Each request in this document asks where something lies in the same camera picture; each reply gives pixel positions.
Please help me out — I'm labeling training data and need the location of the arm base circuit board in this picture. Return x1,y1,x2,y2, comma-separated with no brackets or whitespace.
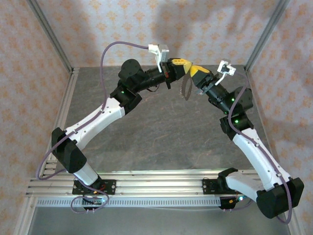
82,193,109,206
219,194,252,211

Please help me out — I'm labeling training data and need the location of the grey metal shelf panel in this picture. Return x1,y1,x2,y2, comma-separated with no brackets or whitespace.
28,205,291,235

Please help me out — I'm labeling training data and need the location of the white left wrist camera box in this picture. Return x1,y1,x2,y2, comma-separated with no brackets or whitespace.
148,44,171,73

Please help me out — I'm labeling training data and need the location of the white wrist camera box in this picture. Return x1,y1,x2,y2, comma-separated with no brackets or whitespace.
148,44,171,73
217,60,237,86

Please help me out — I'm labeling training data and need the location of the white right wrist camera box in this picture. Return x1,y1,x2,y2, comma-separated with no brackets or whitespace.
217,60,237,86

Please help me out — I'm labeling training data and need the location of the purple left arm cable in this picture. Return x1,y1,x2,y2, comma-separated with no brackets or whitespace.
36,41,150,214

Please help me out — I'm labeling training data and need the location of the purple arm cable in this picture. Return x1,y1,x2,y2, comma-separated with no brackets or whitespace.
227,72,293,225
36,41,150,214

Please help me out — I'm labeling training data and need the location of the aluminium frame post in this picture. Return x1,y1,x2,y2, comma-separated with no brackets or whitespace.
25,0,74,73
244,0,291,71

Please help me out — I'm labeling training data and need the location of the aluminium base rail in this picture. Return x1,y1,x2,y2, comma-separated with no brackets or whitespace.
25,168,294,198

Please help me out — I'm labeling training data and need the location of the white slotted cable duct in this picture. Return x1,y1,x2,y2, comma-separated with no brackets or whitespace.
36,197,222,208

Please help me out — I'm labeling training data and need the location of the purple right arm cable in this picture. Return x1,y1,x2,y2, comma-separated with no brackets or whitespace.
227,72,293,225

